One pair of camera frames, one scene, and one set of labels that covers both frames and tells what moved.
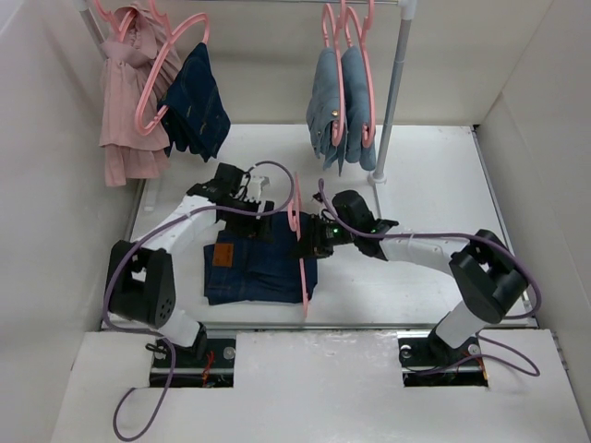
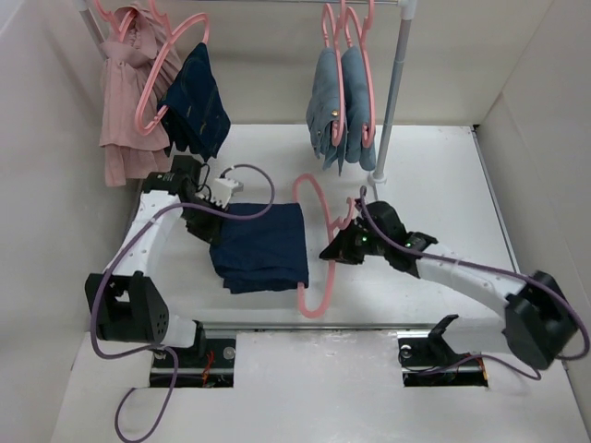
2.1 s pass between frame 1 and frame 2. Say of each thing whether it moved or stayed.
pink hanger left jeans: stayed
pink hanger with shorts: stayed
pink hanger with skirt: stayed
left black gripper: moved
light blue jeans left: stayed
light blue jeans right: stayed
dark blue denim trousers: moved
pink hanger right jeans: stayed
